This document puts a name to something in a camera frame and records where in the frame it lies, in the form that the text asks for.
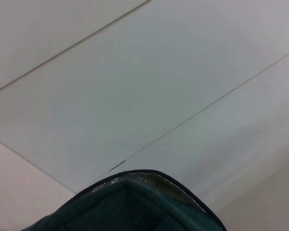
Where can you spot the white table with rounded corner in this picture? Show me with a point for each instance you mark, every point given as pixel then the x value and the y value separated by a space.
pixel 19 187

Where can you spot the teal insulated lunch bag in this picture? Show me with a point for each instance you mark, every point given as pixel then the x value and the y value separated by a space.
pixel 125 209

